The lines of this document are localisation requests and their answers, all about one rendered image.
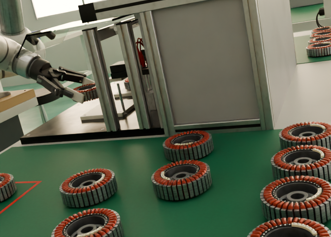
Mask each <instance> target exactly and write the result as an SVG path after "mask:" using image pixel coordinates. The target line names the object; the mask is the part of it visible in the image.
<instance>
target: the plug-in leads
mask: <svg viewBox="0 0 331 237"><path fill-rule="evenodd" d="M139 39H140V41H138V40H139ZM136 44H137V46H136V47H137V52H138V56H139V61H140V66H141V67H142V68H147V66H148V65H147V62H146V64H145V60H144V56H143V54H142V51H141V45H142V46H143V41H142V39H141V38H138V39H137V42H136ZM138 44H140V51H139V48H138ZM143 47H144V46H143ZM146 61H147V60H146Z"/></svg>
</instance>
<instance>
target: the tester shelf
mask: <svg viewBox="0 0 331 237"><path fill-rule="evenodd" d="M201 1H206V0H99V1H95V2H91V3H87V4H82V5H78V9H79V13H80V17H81V21H82V23H88V22H93V21H98V20H103V19H109V18H114V17H120V16H125V15H131V14H136V13H141V12H147V11H152V10H157V9H163V8H168V7H174V6H179V5H185V4H190V3H195V2H201Z"/></svg>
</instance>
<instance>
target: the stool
mask: <svg viewBox="0 0 331 237"><path fill-rule="evenodd" d="M34 92H35V96H36V98H37V101H38V105H37V106H38V109H39V112H40V116H41V119H42V122H43V124H44V123H45V122H47V121H48V117H47V114H46V110H45V106H44V104H46V103H49V102H52V101H55V100H57V99H59V98H60V97H59V96H60V95H58V96H55V95H54V94H52V93H51V92H50V91H48V90H47V89H46V88H41V89H37V90H34Z"/></svg>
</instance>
